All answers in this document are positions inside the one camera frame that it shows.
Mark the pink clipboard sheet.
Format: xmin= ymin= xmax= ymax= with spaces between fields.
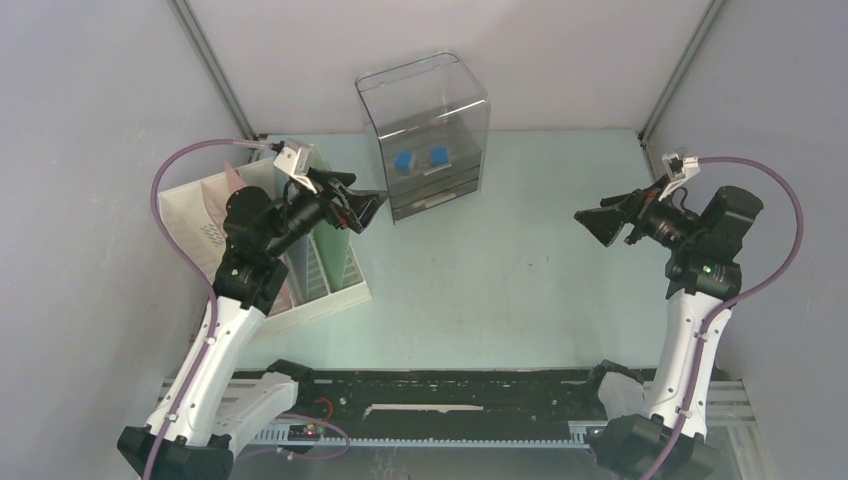
xmin=214 ymin=164 xmax=292 ymax=315

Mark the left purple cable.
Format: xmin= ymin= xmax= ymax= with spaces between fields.
xmin=140 ymin=138 xmax=352 ymax=480

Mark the purple cable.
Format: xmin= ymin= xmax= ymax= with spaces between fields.
xmin=639 ymin=156 xmax=805 ymax=480
xmin=140 ymin=138 xmax=352 ymax=480

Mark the green clipboard sheet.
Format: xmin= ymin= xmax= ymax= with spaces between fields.
xmin=307 ymin=143 xmax=351 ymax=292

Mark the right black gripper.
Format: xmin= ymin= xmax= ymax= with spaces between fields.
xmin=575 ymin=173 xmax=704 ymax=251

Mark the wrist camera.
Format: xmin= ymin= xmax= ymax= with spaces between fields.
xmin=659 ymin=152 xmax=700 ymax=201
xmin=272 ymin=138 xmax=317 ymax=193

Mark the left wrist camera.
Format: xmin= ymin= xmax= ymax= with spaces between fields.
xmin=272 ymin=138 xmax=317 ymax=193

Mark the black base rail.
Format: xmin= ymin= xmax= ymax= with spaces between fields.
xmin=264 ymin=367 xmax=657 ymax=445

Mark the blue clipboard sheet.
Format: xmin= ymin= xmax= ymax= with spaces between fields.
xmin=272 ymin=162 xmax=313 ymax=306

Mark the clear plastic drawer box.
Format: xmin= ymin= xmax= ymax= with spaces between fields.
xmin=354 ymin=50 xmax=491 ymax=222

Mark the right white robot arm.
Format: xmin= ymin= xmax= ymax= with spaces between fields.
xmin=574 ymin=185 xmax=763 ymax=479

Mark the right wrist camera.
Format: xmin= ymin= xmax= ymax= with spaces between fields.
xmin=659 ymin=152 xmax=700 ymax=201

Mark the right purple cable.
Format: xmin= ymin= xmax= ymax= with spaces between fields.
xmin=639 ymin=156 xmax=805 ymax=480

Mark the white plastic file rack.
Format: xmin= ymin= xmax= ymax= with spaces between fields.
xmin=158 ymin=158 xmax=372 ymax=343

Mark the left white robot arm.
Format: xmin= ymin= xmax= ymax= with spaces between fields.
xmin=117 ymin=169 xmax=388 ymax=479

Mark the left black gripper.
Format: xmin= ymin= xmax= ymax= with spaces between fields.
xmin=264 ymin=167 xmax=388 ymax=258

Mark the blue eraser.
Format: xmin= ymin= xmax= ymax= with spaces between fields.
xmin=429 ymin=147 xmax=450 ymax=168
xmin=393 ymin=152 xmax=416 ymax=175

